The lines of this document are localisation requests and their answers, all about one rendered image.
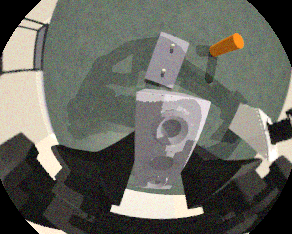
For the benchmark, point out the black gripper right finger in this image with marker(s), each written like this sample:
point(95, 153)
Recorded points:
point(206, 174)

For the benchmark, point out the orange cylinder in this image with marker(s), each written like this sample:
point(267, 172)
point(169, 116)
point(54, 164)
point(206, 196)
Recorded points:
point(230, 43)

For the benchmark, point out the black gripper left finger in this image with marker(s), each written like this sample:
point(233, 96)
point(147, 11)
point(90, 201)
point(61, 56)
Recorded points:
point(110, 167)

